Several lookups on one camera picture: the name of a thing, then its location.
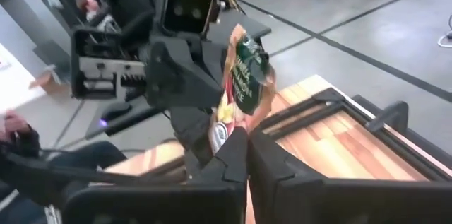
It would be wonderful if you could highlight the person's hand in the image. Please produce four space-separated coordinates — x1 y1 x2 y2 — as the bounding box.
0 110 32 144

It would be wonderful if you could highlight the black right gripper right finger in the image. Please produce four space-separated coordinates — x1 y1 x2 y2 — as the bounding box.
249 130 452 224

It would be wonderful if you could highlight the black rail post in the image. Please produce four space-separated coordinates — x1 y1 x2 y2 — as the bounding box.
364 100 410 134

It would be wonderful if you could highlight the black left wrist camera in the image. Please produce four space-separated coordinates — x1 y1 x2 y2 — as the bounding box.
157 0 222 38

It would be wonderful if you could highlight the white board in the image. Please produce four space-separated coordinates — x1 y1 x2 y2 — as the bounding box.
0 42 47 114

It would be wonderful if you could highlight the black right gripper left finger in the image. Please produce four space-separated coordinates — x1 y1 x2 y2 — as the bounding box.
63 127 249 224

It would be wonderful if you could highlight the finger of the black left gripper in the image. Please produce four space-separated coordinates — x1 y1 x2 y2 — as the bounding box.
146 36 227 163

